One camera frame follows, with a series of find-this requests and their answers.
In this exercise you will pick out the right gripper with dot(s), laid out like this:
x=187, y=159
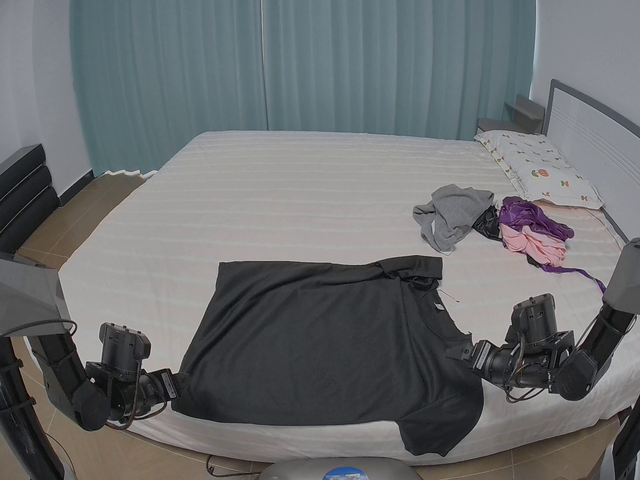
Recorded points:
x=487, y=363

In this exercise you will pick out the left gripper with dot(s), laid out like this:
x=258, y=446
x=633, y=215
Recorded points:
x=165, y=385

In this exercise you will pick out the black T-shirt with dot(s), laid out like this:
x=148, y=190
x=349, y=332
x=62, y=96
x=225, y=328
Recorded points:
x=310, y=348

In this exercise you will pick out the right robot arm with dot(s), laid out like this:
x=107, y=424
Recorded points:
x=590, y=363

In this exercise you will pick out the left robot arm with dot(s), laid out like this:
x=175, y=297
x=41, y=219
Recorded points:
x=65, y=378

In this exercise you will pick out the pile of clothes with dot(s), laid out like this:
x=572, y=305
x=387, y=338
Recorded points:
x=530, y=238

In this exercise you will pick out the bed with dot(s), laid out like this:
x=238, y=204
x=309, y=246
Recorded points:
x=300, y=203

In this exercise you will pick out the grey garment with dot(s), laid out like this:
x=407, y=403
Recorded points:
x=450, y=213

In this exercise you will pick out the white printed pillow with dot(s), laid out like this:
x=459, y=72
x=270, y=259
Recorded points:
x=540, y=168

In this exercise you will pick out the black chest of drawers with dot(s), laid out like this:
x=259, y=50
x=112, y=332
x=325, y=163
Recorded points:
x=25, y=193

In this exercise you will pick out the grey bedside table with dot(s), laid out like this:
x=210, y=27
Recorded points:
x=520, y=113

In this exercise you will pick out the blue-green curtain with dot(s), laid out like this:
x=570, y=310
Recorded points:
x=390, y=53
x=165, y=68

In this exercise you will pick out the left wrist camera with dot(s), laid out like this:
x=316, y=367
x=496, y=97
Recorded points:
x=122, y=348

